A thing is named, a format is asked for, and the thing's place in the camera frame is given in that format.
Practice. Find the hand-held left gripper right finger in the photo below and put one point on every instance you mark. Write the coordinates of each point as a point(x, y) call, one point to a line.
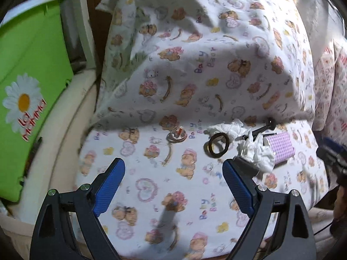
point(237, 187)

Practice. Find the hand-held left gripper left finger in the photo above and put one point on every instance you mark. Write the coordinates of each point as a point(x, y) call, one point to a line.
point(108, 187)

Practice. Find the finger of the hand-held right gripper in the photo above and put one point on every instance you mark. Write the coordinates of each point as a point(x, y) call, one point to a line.
point(332, 151)

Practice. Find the white tissue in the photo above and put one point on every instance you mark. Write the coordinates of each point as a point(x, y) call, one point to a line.
point(227, 128)
point(256, 153)

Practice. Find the orange clear candy wrapper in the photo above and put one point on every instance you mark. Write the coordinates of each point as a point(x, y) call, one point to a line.
point(177, 135)

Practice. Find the purple checkered pouch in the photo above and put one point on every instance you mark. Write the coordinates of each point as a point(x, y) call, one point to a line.
point(280, 147)

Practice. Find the pink printed cloth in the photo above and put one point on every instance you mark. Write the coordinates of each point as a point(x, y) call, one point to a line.
point(332, 92)

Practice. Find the black key-like tool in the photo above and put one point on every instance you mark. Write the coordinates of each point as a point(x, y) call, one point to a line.
point(261, 128)

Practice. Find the bear print blanket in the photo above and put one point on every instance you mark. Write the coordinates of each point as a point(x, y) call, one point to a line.
point(189, 73)

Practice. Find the green daisy storage bin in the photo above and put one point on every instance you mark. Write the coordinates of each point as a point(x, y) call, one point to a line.
point(27, 73)

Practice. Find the clear plastic bag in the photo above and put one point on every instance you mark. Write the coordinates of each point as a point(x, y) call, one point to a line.
point(317, 8)

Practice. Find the cream bed frame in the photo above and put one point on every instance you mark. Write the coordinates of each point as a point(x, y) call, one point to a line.
point(65, 130)

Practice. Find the white frame post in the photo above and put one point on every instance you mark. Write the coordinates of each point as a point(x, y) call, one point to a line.
point(82, 24)

